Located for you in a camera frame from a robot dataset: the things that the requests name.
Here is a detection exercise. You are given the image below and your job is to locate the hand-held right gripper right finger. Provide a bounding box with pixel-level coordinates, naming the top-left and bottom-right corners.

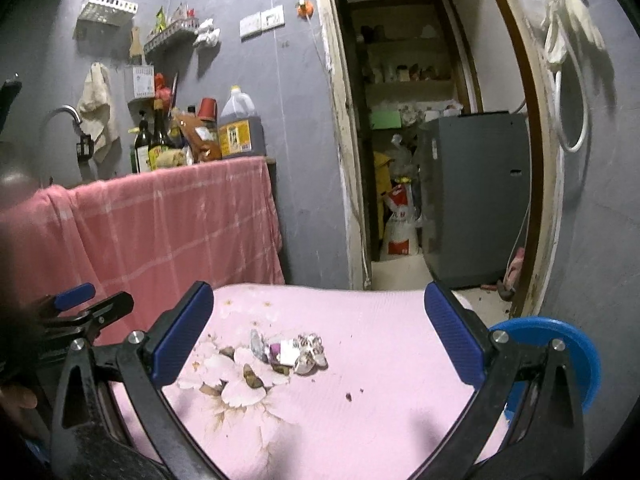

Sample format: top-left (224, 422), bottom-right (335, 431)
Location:
top-left (424, 281), bottom-right (586, 480)

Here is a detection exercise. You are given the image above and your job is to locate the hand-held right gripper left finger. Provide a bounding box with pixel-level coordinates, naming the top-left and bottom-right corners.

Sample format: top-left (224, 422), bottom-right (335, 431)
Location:
top-left (50, 280), bottom-right (221, 480)

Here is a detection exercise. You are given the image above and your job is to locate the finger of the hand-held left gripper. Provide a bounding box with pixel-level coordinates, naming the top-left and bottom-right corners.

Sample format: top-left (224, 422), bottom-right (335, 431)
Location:
top-left (46, 291), bottom-right (136, 347)
top-left (52, 282), bottom-right (97, 312)

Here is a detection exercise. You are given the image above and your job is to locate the grey foil wrapper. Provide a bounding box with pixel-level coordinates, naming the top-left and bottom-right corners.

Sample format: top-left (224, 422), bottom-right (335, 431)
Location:
top-left (249, 329), bottom-right (271, 363)

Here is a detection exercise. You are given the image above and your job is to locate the purple white wrapper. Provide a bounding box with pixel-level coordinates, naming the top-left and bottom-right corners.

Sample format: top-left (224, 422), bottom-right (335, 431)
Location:
top-left (267, 339), bottom-right (301, 367)

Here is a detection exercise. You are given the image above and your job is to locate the blue plastic bucket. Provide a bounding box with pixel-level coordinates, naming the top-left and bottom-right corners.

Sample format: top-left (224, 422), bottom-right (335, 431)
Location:
top-left (487, 316), bottom-right (602, 423)

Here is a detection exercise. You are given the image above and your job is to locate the small wrapper scrap pile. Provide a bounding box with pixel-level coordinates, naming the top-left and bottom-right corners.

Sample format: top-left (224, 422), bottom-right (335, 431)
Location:
top-left (294, 332), bottom-right (328, 376)

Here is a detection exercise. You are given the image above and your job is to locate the person's left hand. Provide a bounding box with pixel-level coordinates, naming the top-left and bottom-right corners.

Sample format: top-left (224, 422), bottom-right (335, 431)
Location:
top-left (0, 384), bottom-right (40, 414)

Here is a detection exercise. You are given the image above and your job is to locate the pink floral blanket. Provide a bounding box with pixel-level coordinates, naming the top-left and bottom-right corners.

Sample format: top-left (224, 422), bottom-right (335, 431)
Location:
top-left (107, 282), bottom-right (511, 480)

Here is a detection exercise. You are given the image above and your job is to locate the pink plaid cloth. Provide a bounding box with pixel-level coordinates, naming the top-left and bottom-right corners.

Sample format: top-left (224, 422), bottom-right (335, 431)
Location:
top-left (0, 156), bottom-right (286, 346)

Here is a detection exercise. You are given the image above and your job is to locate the white rice sack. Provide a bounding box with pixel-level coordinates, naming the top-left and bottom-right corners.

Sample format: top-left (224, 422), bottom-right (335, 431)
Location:
top-left (381, 180), bottom-right (423, 258)

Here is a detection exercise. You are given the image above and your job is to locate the grey washing machine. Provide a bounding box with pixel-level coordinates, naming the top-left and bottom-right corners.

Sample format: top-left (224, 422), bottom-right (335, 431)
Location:
top-left (419, 112), bottom-right (532, 290)

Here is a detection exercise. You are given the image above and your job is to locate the tall dark glass bottle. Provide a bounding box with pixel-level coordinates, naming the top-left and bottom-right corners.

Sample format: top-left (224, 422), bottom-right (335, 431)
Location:
top-left (148, 100), bottom-right (173, 171)

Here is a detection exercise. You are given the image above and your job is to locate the yellow bag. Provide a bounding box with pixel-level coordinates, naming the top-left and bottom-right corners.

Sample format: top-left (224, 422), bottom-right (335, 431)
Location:
top-left (372, 151), bottom-right (396, 196)

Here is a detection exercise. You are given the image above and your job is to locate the steel faucet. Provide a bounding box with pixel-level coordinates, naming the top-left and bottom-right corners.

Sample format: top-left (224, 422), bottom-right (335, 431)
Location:
top-left (37, 105), bottom-right (83, 141)

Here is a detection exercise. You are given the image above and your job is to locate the bundle of plastic bags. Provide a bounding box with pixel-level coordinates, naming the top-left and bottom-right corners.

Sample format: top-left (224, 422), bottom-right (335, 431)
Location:
top-left (390, 134), bottom-right (421, 181)

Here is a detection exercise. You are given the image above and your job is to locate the beige hanging towel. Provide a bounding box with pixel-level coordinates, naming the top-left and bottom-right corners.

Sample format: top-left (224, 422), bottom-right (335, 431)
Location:
top-left (76, 61), bottom-right (121, 163)

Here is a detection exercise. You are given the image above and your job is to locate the brown sauce pouch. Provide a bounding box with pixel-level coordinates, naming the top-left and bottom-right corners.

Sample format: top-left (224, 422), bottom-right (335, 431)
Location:
top-left (172, 107), bottom-right (223, 162)

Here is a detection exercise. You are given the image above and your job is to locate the cooking oil jug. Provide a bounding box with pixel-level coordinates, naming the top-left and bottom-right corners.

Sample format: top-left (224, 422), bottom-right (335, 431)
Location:
top-left (217, 85), bottom-right (267, 160)

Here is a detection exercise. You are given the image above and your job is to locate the white utensil holder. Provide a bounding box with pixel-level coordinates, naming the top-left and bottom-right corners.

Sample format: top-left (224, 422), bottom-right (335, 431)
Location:
top-left (124, 64), bottom-right (156, 103)

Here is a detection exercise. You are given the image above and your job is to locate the red mesh bag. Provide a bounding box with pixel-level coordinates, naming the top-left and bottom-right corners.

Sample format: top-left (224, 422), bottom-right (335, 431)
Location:
top-left (152, 72), bottom-right (168, 111)

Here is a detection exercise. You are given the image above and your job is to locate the green box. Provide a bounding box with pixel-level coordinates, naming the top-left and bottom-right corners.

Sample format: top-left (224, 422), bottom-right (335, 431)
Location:
top-left (369, 110), bottom-right (402, 131)

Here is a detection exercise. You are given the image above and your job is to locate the wooden storage shelf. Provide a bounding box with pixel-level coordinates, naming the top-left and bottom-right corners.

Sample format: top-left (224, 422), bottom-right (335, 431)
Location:
top-left (350, 0), bottom-right (476, 111)

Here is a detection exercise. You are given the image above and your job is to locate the white plastic bag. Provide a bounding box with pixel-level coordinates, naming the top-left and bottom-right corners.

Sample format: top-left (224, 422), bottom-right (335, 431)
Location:
top-left (192, 17), bottom-right (222, 50)

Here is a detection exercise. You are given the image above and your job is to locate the red white snack packet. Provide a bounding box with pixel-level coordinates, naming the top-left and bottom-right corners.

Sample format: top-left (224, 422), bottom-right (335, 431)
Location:
top-left (170, 2), bottom-right (198, 26)

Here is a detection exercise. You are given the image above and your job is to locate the cream rubber glove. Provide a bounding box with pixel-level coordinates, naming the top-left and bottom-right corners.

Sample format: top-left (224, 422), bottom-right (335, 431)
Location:
top-left (562, 0), bottom-right (608, 53)
top-left (541, 0), bottom-right (568, 66)

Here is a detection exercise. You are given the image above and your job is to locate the white power outlet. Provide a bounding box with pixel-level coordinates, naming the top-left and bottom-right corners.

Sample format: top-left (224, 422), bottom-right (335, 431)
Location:
top-left (260, 5), bottom-right (286, 31)

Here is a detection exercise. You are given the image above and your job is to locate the thin white cord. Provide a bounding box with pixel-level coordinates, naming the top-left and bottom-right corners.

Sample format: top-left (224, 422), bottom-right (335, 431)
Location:
top-left (507, 195), bottom-right (532, 271)

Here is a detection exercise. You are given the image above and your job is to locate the wooden door frame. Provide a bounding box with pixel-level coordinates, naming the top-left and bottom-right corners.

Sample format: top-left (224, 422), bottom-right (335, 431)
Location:
top-left (307, 0), bottom-right (566, 321)

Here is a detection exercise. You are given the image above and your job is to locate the white shower hose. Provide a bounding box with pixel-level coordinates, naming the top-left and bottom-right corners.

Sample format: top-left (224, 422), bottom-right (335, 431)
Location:
top-left (547, 0), bottom-right (590, 155)

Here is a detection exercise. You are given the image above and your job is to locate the wall shelf rack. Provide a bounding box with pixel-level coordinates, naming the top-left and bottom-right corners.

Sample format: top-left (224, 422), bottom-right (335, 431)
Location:
top-left (144, 20), bottom-right (201, 53)

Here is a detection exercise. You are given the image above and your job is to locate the white wall basket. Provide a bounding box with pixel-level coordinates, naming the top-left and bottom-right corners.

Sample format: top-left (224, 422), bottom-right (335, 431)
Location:
top-left (76, 0), bottom-right (139, 26)

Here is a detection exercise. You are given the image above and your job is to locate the white cable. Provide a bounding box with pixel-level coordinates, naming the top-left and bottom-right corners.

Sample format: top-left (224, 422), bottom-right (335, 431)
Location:
top-left (307, 15), bottom-right (333, 111)

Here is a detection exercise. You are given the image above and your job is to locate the white light switch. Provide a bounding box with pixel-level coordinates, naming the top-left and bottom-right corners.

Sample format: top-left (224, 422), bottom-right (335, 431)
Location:
top-left (239, 12), bottom-right (262, 40)

